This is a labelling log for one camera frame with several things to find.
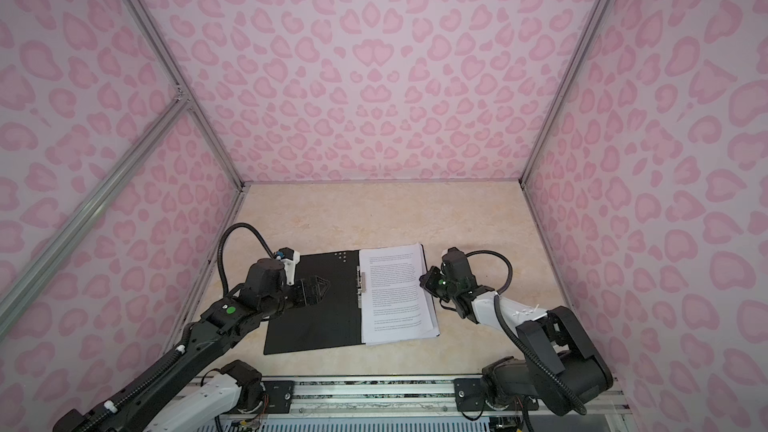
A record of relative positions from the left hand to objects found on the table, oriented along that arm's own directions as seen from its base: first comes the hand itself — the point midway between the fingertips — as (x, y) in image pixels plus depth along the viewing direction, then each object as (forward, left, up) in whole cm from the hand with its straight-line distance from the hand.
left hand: (318, 281), depth 79 cm
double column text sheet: (-1, -21, -13) cm, 24 cm away
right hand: (+5, -27, -7) cm, 29 cm away
